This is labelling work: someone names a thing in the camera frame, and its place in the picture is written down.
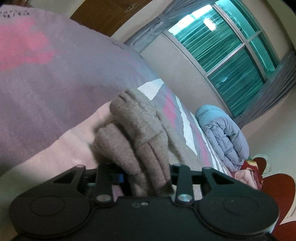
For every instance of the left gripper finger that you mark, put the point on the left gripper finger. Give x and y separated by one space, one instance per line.
117 178

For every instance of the beige fleece pants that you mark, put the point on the beige fleece pants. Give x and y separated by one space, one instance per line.
140 140

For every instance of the striped pink grey bedsheet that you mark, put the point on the striped pink grey bedsheet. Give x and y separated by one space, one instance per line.
57 80

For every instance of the folded light blue duvet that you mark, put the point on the folded light blue duvet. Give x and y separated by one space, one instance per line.
224 135

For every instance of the folded pink blanket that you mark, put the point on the folded pink blanket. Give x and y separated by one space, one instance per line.
247 177

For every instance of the red folded clothes pile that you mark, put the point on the red folded clothes pile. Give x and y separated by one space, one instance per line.
250 164

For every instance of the brown wooden door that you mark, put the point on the brown wooden door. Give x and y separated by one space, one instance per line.
107 16

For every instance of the red heart-shaped headboard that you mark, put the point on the red heart-shaped headboard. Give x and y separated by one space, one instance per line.
281 187

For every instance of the grey curtain left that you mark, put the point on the grey curtain left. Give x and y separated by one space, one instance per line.
174 12

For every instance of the grey curtain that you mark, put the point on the grey curtain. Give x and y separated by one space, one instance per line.
174 12
276 88

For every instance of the grey curtain right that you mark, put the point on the grey curtain right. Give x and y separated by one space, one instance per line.
276 88

